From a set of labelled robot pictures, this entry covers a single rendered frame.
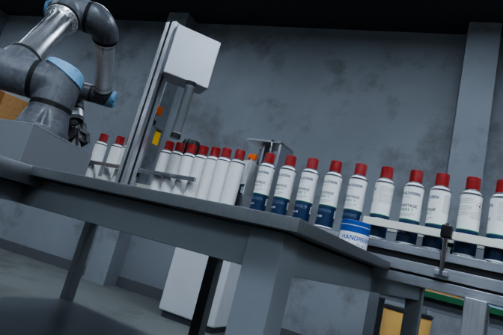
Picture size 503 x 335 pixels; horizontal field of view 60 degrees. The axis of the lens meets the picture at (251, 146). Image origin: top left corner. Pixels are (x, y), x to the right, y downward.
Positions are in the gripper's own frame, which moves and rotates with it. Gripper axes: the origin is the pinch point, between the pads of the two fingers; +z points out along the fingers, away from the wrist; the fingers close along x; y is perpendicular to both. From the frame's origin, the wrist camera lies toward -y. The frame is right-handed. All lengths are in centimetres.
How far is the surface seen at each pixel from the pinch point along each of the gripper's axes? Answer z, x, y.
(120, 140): 0.3, -22.3, 3.8
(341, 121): -146, -74, 318
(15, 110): -15.0, 6.2, -22.2
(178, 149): 18, -49, 2
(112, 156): 6.6, -18.6, 3.2
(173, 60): -6, -62, -14
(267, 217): 79, -99, -60
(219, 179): 36, -64, 2
